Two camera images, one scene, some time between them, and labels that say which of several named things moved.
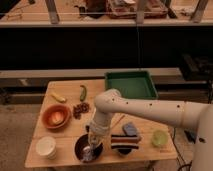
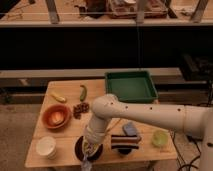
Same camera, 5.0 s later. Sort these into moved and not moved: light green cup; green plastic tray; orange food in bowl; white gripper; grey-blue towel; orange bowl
Moved: white gripper; grey-blue towel
Not moved: orange food in bowl; orange bowl; green plastic tray; light green cup
